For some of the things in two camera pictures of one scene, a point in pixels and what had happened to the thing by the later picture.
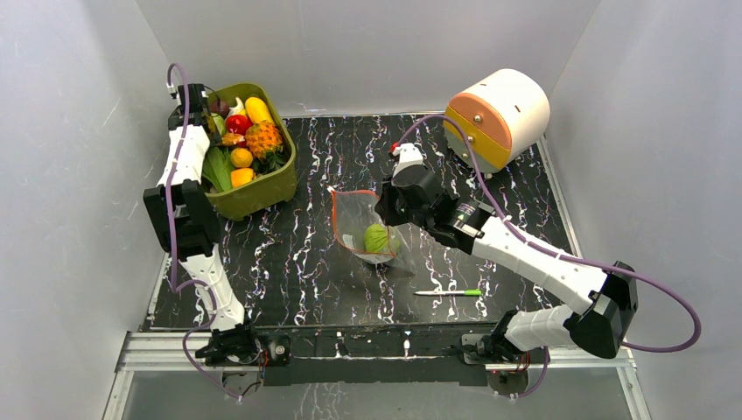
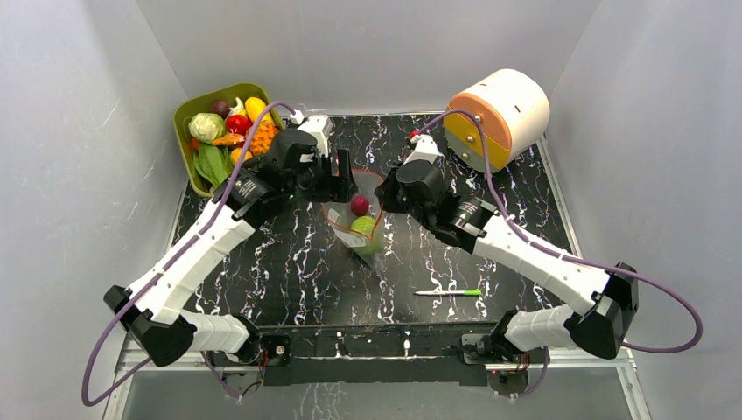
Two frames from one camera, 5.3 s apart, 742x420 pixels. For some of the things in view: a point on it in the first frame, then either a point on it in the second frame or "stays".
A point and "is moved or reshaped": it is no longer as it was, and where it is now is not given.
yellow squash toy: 257,110 stays
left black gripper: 178,116 -> 345,184
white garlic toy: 235,110 stays
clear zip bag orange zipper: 361,231 is moved or reshaped
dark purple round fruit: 220,108 stays
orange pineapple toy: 264,140 stays
